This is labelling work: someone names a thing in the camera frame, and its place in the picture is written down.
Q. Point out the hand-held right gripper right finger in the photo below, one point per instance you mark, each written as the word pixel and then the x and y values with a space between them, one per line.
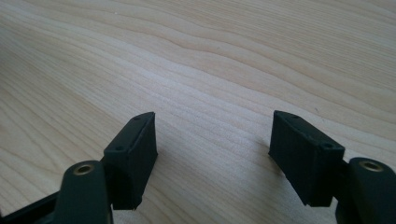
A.
pixel 306 161

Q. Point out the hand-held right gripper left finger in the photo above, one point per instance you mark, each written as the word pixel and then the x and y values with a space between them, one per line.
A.
pixel 132 161

